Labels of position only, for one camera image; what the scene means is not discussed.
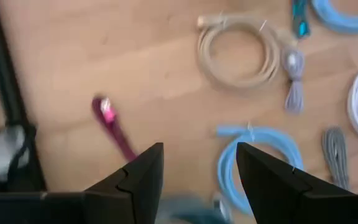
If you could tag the teal plastic bin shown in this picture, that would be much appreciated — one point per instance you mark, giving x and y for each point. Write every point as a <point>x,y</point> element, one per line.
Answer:
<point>185,214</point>

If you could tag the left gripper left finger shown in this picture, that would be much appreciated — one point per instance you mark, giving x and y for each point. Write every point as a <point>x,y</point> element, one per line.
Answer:
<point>135,193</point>

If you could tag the teal pen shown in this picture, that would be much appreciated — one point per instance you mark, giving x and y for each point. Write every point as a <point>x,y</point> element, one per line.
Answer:
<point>300,18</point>

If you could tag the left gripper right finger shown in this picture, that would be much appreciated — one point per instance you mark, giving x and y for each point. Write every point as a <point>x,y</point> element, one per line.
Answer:
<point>272,193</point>

